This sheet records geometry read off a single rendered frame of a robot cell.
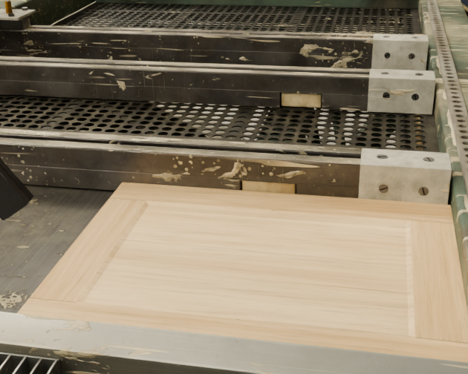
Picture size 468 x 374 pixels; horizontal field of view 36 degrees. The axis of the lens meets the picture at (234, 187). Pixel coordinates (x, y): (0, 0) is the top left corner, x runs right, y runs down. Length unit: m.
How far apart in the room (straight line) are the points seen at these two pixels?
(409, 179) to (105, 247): 0.43
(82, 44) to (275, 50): 0.49
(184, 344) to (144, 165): 0.43
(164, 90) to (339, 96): 0.36
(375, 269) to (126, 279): 0.30
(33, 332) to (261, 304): 0.25
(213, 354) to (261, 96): 0.83
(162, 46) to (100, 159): 0.73
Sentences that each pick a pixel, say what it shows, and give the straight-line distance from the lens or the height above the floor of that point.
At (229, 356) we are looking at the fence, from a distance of 0.70.
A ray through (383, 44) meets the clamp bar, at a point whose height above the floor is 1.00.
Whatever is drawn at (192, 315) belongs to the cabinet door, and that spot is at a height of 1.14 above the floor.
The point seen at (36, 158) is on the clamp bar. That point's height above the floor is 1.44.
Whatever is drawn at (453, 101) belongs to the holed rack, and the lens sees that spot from 1.36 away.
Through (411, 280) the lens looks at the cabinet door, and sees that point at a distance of 0.86.
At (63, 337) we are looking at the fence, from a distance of 0.75.
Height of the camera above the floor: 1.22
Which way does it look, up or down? 3 degrees down
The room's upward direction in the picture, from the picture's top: 59 degrees counter-clockwise
